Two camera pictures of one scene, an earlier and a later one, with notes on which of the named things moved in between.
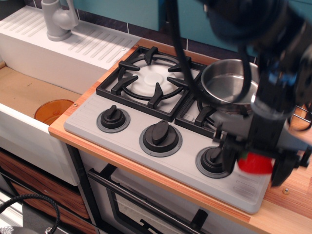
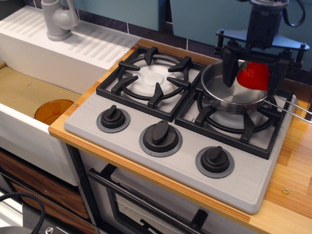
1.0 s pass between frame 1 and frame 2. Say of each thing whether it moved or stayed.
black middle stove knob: stayed
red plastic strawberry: moved
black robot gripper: moved
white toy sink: stayed
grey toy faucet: stayed
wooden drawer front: stayed
